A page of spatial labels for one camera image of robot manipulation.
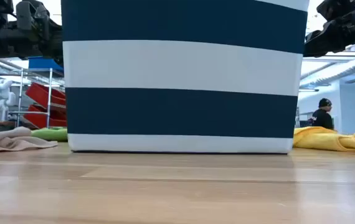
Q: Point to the green microfibre towel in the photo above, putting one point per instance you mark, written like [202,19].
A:
[51,134]

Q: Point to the yellow terry towel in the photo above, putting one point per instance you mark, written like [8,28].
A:
[320,140]

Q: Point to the beige cloth towel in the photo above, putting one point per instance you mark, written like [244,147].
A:
[6,140]

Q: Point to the navy white striped fabric basket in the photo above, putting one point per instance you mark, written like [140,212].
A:
[180,68]

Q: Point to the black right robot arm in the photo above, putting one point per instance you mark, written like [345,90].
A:
[339,7]

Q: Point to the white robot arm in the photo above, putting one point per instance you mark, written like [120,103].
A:
[0,96]

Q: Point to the blue plastic bin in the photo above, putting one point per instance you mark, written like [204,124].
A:
[45,63]

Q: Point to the red plastic bin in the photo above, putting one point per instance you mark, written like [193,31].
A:
[40,119]
[45,95]

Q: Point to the person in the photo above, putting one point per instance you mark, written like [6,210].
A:
[322,119]

